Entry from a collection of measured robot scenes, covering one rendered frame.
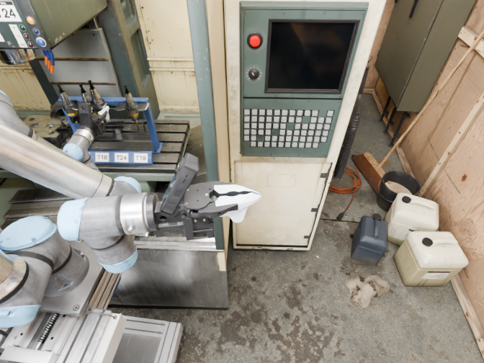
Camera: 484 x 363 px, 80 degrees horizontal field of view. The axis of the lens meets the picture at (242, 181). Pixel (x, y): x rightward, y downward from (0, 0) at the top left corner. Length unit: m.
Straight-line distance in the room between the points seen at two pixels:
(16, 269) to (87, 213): 0.28
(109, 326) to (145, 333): 0.89
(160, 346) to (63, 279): 0.98
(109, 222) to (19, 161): 0.22
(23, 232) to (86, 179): 0.27
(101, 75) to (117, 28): 0.34
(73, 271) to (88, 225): 0.44
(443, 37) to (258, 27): 2.00
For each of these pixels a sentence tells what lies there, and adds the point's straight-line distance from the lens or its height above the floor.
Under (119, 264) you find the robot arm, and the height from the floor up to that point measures 1.45.
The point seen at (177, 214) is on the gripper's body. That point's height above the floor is 1.56.
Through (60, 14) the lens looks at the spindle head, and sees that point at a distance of 1.63.
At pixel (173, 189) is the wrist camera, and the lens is 0.51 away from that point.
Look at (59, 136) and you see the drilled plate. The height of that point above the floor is 0.98.
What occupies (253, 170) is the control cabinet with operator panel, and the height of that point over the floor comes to 0.89.
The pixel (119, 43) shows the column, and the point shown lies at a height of 1.32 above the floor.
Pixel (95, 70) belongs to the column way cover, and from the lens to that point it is 2.26.
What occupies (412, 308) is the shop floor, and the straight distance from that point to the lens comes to 2.42.
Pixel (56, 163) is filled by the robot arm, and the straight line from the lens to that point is 0.68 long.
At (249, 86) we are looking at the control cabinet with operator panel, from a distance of 1.27.
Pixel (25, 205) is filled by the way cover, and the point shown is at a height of 0.72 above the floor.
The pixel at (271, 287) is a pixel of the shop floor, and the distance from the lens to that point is 2.20.
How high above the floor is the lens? 1.98
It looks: 45 degrees down
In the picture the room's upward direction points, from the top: straight up
